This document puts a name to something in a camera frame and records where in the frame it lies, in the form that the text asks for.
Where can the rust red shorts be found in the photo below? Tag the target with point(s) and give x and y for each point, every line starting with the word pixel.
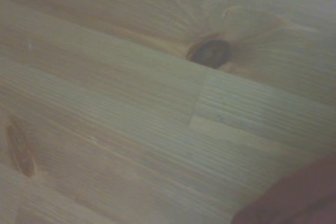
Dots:
pixel 296 197

